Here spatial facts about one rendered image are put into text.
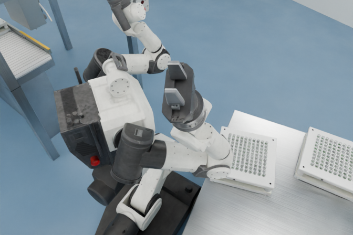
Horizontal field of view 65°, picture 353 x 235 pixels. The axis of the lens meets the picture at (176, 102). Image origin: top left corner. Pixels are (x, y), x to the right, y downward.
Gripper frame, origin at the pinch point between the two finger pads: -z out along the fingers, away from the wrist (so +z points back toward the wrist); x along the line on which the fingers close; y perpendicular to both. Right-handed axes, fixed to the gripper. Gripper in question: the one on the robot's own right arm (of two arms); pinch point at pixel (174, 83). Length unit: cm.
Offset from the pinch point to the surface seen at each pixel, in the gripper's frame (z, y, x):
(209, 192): 72, 2, -15
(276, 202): 75, 28, -16
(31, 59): 90, -115, 58
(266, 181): 70, 24, -9
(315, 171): 75, 44, -3
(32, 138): 156, -152, 21
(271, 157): 75, 27, 1
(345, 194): 79, 55, -11
